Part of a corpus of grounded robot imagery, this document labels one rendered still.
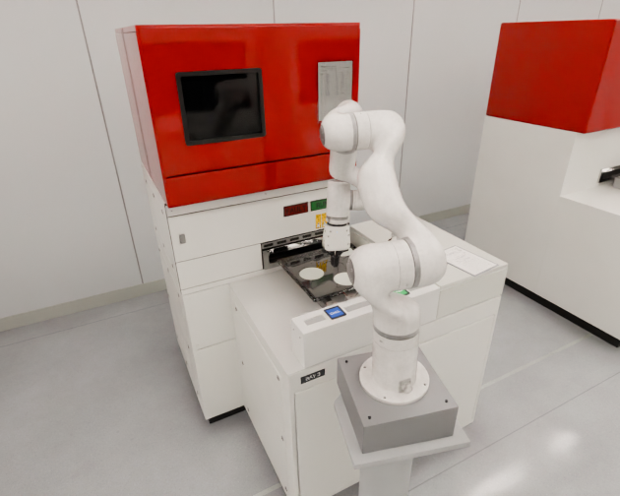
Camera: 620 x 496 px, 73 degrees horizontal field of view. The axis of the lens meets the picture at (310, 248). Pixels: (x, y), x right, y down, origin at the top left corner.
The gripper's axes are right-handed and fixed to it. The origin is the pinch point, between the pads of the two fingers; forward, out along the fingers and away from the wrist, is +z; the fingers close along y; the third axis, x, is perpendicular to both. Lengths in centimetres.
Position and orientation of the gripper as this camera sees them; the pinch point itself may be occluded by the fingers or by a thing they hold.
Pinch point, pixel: (335, 261)
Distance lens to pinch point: 164.9
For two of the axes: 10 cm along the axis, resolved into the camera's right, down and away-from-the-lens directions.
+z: -0.3, 9.5, 3.1
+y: 9.5, -0.6, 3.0
